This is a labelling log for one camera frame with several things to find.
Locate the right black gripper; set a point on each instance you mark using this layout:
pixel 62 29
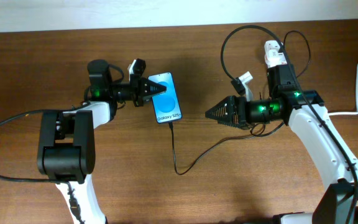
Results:
pixel 236 104

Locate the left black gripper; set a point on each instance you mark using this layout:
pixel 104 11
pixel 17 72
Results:
pixel 140 86

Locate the blue Galaxy smartphone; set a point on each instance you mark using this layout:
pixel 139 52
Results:
pixel 166 105

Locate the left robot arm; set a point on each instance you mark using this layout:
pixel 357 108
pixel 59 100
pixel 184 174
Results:
pixel 67 153

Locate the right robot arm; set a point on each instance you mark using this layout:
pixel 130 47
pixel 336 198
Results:
pixel 306 115

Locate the white USB charger adapter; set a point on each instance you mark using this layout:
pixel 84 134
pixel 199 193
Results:
pixel 274 58

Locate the white power strip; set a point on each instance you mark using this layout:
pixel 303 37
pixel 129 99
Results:
pixel 272 44

